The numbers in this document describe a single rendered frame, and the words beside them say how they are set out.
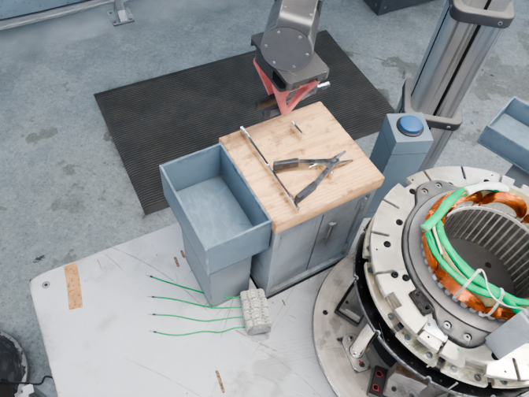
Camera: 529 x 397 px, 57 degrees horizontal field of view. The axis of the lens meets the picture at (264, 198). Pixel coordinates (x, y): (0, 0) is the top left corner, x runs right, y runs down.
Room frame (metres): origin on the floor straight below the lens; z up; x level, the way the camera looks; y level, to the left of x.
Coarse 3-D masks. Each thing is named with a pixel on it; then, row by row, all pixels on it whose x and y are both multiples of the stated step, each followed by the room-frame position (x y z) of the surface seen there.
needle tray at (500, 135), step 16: (512, 96) 0.71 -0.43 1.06; (512, 112) 0.70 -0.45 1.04; (528, 112) 0.69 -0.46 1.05; (496, 128) 0.66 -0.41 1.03; (512, 128) 0.67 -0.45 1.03; (528, 128) 0.67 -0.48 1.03; (480, 144) 0.62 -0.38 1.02; (496, 144) 0.61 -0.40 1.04; (512, 144) 0.59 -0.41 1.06; (528, 144) 0.63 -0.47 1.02; (512, 160) 0.58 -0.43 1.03; (528, 160) 0.57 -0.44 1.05; (512, 176) 0.58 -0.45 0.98; (528, 176) 0.57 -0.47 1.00
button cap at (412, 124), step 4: (404, 116) 0.65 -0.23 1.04; (408, 116) 0.65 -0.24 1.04; (412, 116) 0.65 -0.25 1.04; (404, 120) 0.64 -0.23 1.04; (408, 120) 0.64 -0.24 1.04; (412, 120) 0.64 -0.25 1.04; (416, 120) 0.64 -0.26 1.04; (400, 124) 0.63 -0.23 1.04; (404, 124) 0.62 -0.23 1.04; (408, 124) 0.62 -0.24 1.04; (412, 124) 0.63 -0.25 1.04; (416, 124) 0.63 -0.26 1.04; (420, 124) 0.63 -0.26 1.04; (404, 128) 0.62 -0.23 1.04; (408, 128) 0.62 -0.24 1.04; (412, 128) 0.62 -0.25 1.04; (416, 128) 0.62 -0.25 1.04; (420, 128) 0.62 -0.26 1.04; (408, 132) 0.61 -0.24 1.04; (412, 132) 0.61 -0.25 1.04; (416, 132) 0.61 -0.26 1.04
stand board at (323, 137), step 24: (288, 120) 0.58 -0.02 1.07; (312, 120) 0.59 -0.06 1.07; (240, 144) 0.51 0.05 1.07; (264, 144) 0.52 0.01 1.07; (288, 144) 0.53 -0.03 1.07; (312, 144) 0.53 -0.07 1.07; (336, 144) 0.54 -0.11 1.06; (240, 168) 0.47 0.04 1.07; (312, 168) 0.48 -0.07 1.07; (336, 168) 0.49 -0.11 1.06; (360, 168) 0.49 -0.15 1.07; (264, 192) 0.42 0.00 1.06; (336, 192) 0.44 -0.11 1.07; (360, 192) 0.46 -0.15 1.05; (288, 216) 0.39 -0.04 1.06; (312, 216) 0.40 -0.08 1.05
